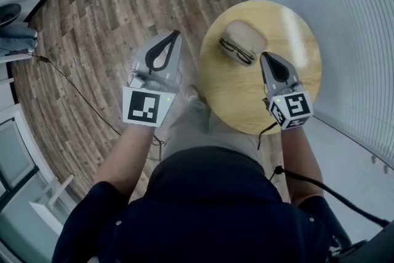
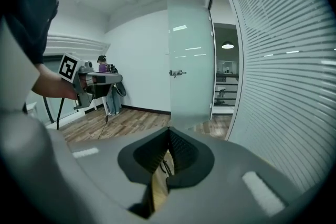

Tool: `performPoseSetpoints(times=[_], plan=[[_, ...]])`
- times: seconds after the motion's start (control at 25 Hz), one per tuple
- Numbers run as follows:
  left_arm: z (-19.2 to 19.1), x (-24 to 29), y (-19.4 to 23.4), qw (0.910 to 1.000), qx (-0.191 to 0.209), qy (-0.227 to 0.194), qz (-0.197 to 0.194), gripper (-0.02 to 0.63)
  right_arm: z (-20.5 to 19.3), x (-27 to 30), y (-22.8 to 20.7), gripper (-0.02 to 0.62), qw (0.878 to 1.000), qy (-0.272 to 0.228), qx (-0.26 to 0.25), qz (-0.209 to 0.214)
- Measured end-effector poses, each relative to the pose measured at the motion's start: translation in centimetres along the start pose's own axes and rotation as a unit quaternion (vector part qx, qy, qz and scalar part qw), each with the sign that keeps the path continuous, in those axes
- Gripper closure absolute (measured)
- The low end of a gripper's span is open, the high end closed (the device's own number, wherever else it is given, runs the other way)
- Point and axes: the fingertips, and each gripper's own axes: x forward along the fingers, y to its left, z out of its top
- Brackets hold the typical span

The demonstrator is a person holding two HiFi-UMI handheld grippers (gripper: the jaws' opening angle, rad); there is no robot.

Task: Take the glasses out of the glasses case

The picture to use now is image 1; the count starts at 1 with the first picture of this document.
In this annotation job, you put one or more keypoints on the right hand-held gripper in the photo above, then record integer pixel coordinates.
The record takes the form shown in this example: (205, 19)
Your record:
(292, 107)

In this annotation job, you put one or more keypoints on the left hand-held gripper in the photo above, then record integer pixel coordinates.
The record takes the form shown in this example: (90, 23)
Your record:
(141, 104)

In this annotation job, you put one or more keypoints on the black-framed eyeglasses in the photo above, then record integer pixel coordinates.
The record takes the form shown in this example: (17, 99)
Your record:
(243, 55)

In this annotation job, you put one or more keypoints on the beige glasses case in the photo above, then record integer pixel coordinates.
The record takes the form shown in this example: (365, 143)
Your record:
(246, 35)

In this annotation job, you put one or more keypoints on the person's left forearm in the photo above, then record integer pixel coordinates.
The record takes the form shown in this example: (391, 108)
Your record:
(126, 157)

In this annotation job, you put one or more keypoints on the person's right forearm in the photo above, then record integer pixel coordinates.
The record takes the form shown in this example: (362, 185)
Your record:
(300, 163)

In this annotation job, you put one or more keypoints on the person's left shoe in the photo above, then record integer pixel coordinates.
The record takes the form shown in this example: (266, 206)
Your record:
(195, 94)

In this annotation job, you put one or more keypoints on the round wooden side table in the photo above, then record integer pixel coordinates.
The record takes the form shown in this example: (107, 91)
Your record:
(234, 92)

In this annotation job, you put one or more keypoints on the person's beige trousers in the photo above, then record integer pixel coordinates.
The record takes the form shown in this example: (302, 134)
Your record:
(191, 123)

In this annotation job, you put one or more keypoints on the person's dark shirt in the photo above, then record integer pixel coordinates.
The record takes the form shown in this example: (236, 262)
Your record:
(200, 209)

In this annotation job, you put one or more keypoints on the black bag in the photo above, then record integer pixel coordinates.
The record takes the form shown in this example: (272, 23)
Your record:
(9, 13)

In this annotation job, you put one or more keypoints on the white desk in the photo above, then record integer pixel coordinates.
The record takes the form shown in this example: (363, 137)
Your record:
(52, 194)

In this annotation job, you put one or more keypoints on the black equipment pack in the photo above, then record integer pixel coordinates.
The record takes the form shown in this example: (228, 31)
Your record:
(369, 249)

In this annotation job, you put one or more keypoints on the metal wall standoff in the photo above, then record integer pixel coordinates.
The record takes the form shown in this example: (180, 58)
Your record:
(374, 159)
(385, 168)

